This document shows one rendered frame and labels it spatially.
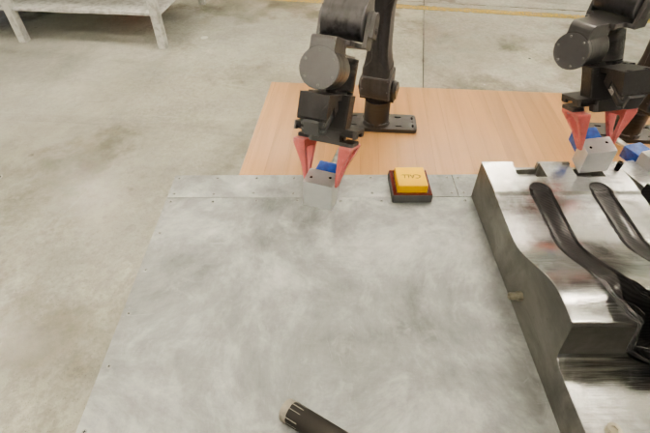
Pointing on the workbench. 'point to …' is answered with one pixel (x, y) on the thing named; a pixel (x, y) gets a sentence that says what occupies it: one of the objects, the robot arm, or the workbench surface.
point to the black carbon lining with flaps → (638, 296)
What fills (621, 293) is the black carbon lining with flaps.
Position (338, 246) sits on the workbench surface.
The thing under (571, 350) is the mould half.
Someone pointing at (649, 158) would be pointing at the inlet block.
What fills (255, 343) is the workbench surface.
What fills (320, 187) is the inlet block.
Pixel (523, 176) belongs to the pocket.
